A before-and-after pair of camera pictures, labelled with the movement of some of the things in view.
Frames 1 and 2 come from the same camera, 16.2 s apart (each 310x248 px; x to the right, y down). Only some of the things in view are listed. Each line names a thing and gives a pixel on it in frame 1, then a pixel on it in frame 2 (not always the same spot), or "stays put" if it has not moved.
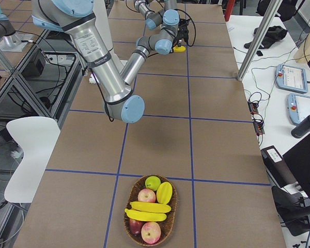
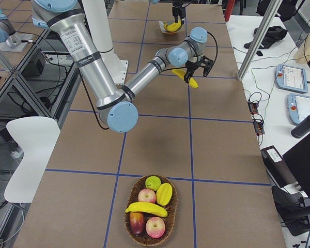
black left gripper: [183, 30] -> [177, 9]
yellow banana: [142, 216] -> [182, 73]
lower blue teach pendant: [291, 78] stays put
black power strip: [258, 124] stays put
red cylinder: [230, 4] stays put
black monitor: [304, 160] stays put
